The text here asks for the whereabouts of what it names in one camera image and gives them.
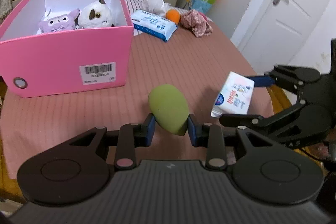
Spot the white tissue pack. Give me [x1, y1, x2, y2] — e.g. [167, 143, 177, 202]
[211, 72, 255, 118]

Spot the green egg-shaped sponge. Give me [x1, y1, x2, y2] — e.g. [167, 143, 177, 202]
[148, 84, 189, 136]

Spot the blue wet wipes pack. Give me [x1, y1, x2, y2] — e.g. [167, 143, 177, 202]
[130, 10, 178, 42]

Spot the pink floral cloth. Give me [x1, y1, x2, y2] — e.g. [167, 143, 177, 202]
[180, 9, 213, 38]

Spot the orange egg-shaped sponge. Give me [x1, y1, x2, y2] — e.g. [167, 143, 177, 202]
[165, 9, 180, 25]

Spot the white door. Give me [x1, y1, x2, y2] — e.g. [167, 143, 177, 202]
[231, 0, 330, 73]

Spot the pink striped tablecloth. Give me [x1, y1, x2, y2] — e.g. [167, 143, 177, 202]
[0, 0, 274, 180]

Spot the pink storage box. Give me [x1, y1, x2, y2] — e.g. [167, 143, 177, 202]
[1, 0, 133, 98]

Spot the white brown plush dog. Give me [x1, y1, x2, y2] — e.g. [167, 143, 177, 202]
[77, 0, 114, 28]

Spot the purple plush toy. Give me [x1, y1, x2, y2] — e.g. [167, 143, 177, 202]
[38, 9, 80, 34]

